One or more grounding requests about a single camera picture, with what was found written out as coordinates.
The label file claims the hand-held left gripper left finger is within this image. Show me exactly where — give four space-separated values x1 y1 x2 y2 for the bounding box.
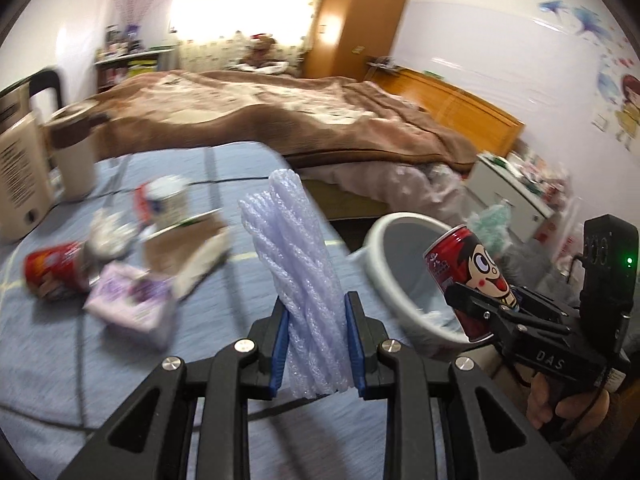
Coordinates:
56 304 291 480

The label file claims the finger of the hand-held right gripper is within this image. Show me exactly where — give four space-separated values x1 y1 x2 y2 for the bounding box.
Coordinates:
444 281 572 337
514 286 582 322

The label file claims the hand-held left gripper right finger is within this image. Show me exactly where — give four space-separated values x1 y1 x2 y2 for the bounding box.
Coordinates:
344 291 576 480

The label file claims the red cartoon drink can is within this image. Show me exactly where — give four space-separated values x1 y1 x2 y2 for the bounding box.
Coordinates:
24 241 91 302
424 225 521 343

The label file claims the white foam fruit net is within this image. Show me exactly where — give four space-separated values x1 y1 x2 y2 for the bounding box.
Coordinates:
239 170 353 401

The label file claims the pale blue bin liner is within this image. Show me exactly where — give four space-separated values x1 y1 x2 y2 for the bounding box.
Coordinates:
372 220 481 346

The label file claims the white round trash bin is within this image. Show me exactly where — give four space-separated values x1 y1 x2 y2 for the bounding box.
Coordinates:
362 212 496 358

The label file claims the brown cardboard piece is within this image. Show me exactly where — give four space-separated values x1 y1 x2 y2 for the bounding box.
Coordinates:
142 207 233 297

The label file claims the pale pink packet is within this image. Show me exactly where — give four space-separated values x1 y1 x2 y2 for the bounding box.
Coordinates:
84 262 177 347

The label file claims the small white labelled bottle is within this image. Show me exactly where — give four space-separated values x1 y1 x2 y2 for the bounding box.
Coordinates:
134 176 189 227

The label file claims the white tissue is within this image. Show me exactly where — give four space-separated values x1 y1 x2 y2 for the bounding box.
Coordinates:
90 210 139 257

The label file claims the person's right forearm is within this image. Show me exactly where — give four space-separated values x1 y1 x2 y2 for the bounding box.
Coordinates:
560 395 640 480

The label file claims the person's right hand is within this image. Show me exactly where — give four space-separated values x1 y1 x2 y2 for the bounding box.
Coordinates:
525 374 611 431

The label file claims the green printed plastic bag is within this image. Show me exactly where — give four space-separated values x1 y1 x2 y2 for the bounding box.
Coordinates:
470 200 517 257

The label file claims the white nightstand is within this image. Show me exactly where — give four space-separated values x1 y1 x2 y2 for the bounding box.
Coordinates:
467 152 557 252

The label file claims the group of small boxes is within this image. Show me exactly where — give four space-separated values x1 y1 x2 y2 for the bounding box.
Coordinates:
505 145 572 207

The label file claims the pale pink bed sheet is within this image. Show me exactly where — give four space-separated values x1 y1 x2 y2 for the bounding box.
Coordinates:
300 162 472 222

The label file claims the wooden bed headboard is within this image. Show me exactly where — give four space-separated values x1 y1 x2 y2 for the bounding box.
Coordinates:
370 67 526 161

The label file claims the brown blanket bed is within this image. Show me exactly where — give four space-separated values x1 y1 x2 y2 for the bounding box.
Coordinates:
90 70 479 169

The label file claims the white mug with brown lid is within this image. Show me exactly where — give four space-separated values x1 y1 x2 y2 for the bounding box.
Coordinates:
44 100 108 201

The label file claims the brown teddy bear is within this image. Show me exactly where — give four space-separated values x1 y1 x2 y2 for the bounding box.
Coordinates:
235 34 292 74

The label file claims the white steel electric kettle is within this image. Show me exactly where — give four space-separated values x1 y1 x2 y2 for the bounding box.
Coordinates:
0 71 63 243

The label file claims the wooden wardrobe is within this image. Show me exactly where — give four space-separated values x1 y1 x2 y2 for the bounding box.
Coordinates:
302 0 416 81

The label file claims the cluttered small desk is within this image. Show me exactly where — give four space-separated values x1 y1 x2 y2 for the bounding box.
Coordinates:
95 49 177 94

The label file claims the patterned window curtain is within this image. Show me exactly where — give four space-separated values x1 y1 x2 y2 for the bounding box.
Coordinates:
170 0 331 73

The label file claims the vase with purple branches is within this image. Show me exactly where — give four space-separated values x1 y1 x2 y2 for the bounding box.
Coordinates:
114 0 172 42

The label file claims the cartoon figure wall sticker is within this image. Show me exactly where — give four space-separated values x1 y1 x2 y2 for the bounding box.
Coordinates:
597 70 640 152

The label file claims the blue wall sticker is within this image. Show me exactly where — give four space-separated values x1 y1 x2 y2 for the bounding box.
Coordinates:
539 0 615 45

